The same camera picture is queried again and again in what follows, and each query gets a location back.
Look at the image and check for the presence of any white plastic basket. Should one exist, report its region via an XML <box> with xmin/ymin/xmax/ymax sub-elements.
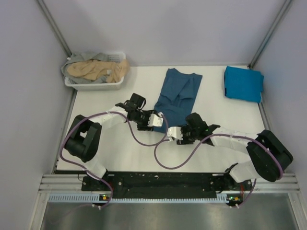
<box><xmin>61</xmin><ymin>51</ymin><xmax>126</xmax><ymax>91</ymax></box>

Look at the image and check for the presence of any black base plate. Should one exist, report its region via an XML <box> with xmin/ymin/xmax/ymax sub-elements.
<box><xmin>82</xmin><ymin>171</ymin><xmax>252</xmax><ymax>199</ymax></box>

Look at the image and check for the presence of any folded bright blue t shirt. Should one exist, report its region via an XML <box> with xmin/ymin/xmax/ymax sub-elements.
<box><xmin>224</xmin><ymin>66</ymin><xmax>264</xmax><ymax>103</ymax></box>

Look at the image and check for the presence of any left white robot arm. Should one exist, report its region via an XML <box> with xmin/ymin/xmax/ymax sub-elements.
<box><xmin>63</xmin><ymin>93</ymin><xmax>163</xmax><ymax>190</ymax></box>

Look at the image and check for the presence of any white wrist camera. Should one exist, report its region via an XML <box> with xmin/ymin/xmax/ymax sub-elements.
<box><xmin>148</xmin><ymin>112</ymin><xmax>164</xmax><ymax>127</ymax></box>
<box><xmin>167</xmin><ymin>126</ymin><xmax>183</xmax><ymax>141</ymax></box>

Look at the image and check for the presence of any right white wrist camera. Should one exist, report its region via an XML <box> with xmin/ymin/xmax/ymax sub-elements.
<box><xmin>167</xmin><ymin>126</ymin><xmax>183</xmax><ymax>141</ymax></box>

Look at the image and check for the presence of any left aluminium frame post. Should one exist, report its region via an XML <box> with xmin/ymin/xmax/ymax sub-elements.
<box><xmin>36</xmin><ymin>0</ymin><xmax>71</xmax><ymax>57</ymax></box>

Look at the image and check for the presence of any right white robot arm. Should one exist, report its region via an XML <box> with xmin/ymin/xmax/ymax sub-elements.
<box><xmin>167</xmin><ymin>113</ymin><xmax>294</xmax><ymax>190</ymax></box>

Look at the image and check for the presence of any aluminium frame post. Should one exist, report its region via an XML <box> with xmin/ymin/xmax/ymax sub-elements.
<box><xmin>36</xmin><ymin>0</ymin><xmax>71</xmax><ymax>57</ymax></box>
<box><xmin>248</xmin><ymin>0</ymin><xmax>294</xmax><ymax>69</ymax></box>

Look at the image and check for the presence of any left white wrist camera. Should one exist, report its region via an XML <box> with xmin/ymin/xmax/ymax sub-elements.
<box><xmin>148</xmin><ymin>112</ymin><xmax>164</xmax><ymax>127</ymax></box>

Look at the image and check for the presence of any right aluminium frame post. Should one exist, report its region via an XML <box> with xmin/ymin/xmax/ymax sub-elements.
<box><xmin>248</xmin><ymin>0</ymin><xmax>294</xmax><ymax>69</ymax></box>

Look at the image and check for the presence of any light blue cable duct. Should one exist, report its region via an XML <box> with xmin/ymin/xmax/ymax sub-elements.
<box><xmin>48</xmin><ymin>193</ymin><xmax>240</xmax><ymax>204</ymax></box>

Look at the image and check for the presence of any beige t shirt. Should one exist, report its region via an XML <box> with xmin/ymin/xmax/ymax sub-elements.
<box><xmin>67</xmin><ymin>59</ymin><xmax>130</xmax><ymax>83</ymax></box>

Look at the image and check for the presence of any grey t shirt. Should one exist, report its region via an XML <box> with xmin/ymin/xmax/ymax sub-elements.
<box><xmin>61</xmin><ymin>51</ymin><xmax>108</xmax><ymax>84</ymax></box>

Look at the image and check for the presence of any dark blue t shirt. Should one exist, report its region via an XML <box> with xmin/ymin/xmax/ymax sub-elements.
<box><xmin>154</xmin><ymin>68</ymin><xmax>202</xmax><ymax>127</ymax></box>

